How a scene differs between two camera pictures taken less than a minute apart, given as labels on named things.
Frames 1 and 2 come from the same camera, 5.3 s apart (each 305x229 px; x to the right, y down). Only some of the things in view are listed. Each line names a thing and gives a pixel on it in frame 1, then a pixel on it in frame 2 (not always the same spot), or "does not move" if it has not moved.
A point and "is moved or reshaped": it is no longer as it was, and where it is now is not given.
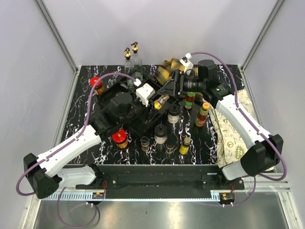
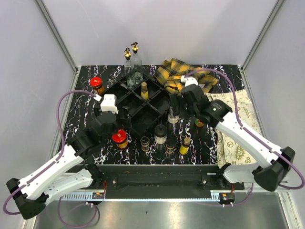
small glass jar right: (169, 146) does not move
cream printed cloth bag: (231, 144) does not move
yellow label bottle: (184, 148) does not move
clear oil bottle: (128, 69) does not move
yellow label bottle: (158, 103) is moved or reshaped
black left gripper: (146, 111) → (126, 123)
